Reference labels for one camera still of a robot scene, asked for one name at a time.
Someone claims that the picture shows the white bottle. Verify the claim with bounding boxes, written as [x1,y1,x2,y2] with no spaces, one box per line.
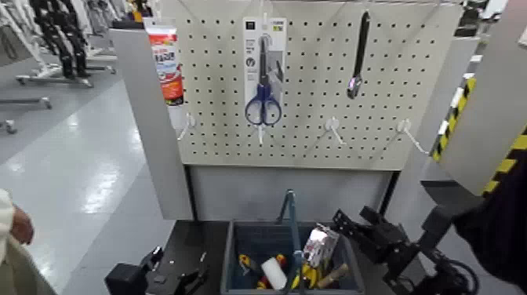
[260,256,289,291]

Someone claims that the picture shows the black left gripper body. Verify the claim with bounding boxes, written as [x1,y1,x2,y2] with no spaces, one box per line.
[104,253,184,295]

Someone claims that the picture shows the adjustable wrench with black handle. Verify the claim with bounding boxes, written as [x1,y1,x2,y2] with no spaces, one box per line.
[346,9,372,100]

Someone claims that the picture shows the beige perforated pegboard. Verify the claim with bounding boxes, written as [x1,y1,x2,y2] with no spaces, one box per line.
[162,0,464,172]

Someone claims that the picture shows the grey rack lower back panel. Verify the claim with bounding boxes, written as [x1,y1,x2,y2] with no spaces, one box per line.
[188,164,395,224]

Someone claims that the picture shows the person's bare hand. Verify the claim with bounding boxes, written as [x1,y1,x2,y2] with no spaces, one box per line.
[9,204,35,246]

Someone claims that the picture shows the teal crate carry handle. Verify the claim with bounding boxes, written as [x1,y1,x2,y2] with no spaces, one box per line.
[276,188,307,295]

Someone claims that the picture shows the white wheeled stand base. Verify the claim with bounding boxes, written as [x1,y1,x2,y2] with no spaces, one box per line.
[15,64,95,89]

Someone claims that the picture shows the grey column with hazard tape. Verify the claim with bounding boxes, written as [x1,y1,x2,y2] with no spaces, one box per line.
[430,0,527,197]

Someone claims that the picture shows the dark robot on wheeled stand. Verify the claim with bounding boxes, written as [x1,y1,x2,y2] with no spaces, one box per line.
[28,0,91,80]

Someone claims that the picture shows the white base metal peg hook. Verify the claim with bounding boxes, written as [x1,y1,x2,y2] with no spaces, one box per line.
[176,112,198,142]
[396,118,431,156]
[324,115,347,146]
[253,122,267,146]

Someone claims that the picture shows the grey and teal plastic crate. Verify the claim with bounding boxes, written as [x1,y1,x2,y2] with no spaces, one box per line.
[219,219,366,295]

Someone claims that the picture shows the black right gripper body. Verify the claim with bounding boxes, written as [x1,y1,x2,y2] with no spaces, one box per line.
[357,221,415,286]

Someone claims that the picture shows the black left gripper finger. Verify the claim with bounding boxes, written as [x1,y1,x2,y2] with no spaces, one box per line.
[176,267,209,295]
[140,245,165,270]

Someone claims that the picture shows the red and white glue tube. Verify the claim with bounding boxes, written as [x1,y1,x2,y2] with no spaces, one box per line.
[144,16,189,131]

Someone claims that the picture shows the blue scissors on white card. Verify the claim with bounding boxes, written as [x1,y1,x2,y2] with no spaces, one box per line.
[242,16,289,127]

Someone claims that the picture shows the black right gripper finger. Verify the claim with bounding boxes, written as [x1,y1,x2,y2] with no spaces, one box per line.
[359,205,391,228]
[331,208,365,249]

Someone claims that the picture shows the packaged pliers on printed card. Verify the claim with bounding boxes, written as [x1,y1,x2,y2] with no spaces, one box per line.
[303,223,341,270]

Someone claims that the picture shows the red and yellow handled tool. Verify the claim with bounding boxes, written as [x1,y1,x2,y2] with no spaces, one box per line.
[238,252,289,290]

